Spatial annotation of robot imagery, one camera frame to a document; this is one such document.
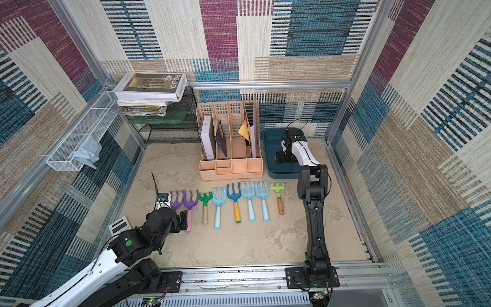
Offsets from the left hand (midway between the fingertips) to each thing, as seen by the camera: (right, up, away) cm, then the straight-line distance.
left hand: (176, 212), depth 78 cm
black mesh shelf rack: (-8, +38, +42) cm, 57 cm away
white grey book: (+9, +32, +19) cm, 39 cm away
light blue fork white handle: (+36, +3, +19) cm, 41 cm away
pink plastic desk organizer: (+17, +37, +41) cm, 58 cm away
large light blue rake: (+14, +1, +17) cm, 22 cm away
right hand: (+50, +22, +32) cm, 63 cm away
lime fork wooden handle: (+44, +7, +22) cm, 50 cm away
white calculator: (-29, -9, +9) cm, 32 cm away
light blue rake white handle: (+29, +3, +19) cm, 35 cm away
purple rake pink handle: (0, -1, +16) cm, 16 cm away
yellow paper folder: (+27, +35, +12) cm, 45 cm away
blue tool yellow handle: (+22, +3, +19) cm, 29 cm away
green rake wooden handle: (+8, +1, +18) cm, 20 cm away
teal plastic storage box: (+42, +30, +31) cm, 61 cm away
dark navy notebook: (+13, +33, +34) cm, 49 cm away
